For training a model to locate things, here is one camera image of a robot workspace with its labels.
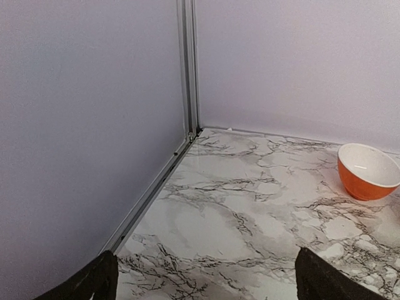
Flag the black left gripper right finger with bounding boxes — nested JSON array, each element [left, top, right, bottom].
[[295, 247, 385, 300]]

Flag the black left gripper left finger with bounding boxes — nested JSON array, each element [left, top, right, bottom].
[[36, 250, 119, 300]]

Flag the red paper bowl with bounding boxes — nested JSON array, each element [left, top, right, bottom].
[[337, 143, 399, 201]]

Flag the left aluminium frame post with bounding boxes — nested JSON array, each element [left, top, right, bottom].
[[177, 1, 201, 141]]

